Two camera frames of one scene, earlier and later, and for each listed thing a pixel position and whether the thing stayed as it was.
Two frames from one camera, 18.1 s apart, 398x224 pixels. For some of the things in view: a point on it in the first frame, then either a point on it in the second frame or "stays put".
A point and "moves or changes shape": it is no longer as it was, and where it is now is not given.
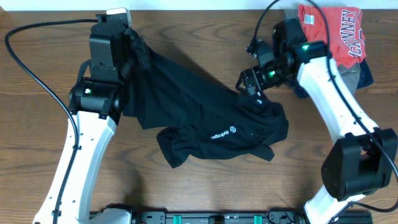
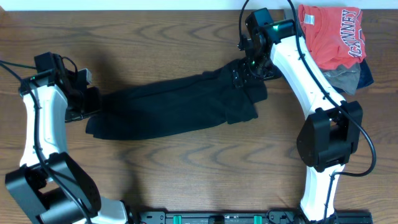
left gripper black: [138, 50] → [86, 101]
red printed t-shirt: [346, 32] stays put
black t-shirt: [204, 121] moves or changes shape
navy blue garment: [365, 77] stays put
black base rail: [245, 218] stays put
